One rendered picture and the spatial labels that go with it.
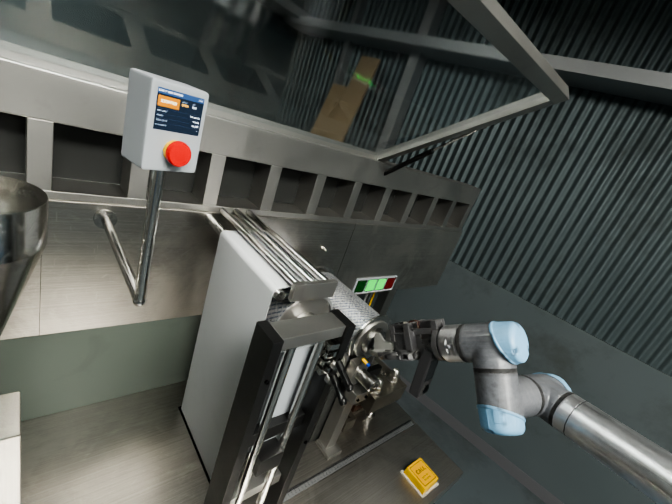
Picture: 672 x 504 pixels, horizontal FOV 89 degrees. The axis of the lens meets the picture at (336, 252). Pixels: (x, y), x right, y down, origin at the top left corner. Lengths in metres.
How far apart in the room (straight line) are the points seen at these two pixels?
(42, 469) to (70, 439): 0.07
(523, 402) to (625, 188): 1.82
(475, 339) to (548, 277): 1.76
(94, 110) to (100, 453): 0.73
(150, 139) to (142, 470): 0.76
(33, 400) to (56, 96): 0.66
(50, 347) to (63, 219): 0.30
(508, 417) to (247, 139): 0.76
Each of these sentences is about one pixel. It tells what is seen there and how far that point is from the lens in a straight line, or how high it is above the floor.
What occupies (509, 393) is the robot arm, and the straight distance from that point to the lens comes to 0.71.
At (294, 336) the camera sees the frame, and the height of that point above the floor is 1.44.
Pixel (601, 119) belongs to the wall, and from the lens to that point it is 2.46.
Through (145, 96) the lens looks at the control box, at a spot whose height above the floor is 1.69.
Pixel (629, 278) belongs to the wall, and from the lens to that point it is 2.43.
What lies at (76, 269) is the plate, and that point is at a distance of 0.87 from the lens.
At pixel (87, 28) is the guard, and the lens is 0.67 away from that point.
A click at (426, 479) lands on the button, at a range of 1.17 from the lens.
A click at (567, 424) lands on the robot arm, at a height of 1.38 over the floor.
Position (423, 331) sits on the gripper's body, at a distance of 0.79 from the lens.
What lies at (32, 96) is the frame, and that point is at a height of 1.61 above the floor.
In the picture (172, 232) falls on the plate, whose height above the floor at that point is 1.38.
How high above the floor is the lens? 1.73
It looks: 20 degrees down
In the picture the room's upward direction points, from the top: 20 degrees clockwise
